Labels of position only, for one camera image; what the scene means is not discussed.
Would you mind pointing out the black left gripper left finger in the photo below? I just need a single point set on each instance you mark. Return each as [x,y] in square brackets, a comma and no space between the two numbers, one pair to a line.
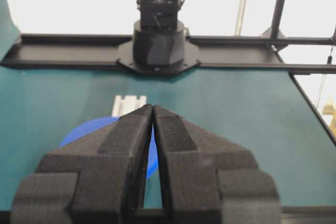
[97,178]

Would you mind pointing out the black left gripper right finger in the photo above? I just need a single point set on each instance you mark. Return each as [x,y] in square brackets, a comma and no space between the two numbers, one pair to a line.
[206,178]

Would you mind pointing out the small blue gear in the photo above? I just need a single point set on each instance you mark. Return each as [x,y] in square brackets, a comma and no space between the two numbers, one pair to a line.
[98,123]

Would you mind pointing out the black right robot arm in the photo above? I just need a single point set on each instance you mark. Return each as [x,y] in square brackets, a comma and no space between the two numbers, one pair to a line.
[159,45]

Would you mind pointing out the silver aluminium extrusion rail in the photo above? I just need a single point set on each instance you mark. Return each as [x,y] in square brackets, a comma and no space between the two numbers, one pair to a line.
[128,103]

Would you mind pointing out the black frame rail far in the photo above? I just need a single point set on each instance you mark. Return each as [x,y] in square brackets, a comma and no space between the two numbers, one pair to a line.
[112,52]

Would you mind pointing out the black frame upright post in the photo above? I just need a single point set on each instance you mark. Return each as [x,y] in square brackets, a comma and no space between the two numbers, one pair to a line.
[273,31]

